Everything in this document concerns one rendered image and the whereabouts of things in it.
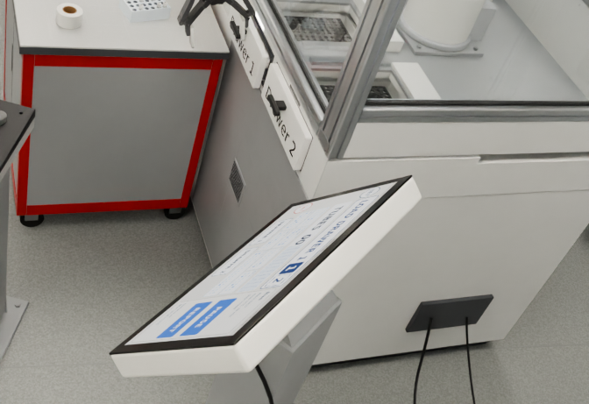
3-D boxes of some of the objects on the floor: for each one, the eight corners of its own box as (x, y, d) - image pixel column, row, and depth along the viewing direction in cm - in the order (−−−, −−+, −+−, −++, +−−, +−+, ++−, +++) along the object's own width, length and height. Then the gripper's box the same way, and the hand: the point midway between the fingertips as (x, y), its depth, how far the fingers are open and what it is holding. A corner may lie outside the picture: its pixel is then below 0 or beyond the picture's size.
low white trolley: (12, 237, 261) (19, 45, 211) (-1, 113, 301) (3, -74, 251) (186, 227, 284) (230, 52, 234) (152, 112, 324) (184, -59, 274)
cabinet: (238, 389, 242) (309, 207, 190) (169, 155, 308) (208, -29, 256) (498, 352, 280) (618, 191, 227) (386, 151, 346) (459, -11, 293)
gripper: (168, -16, 192) (173, 56, 208) (269, -28, 198) (266, 43, 214) (162, -32, 197) (167, 39, 213) (260, -44, 203) (259, 26, 219)
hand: (216, 38), depth 213 cm, fingers open, 13 cm apart
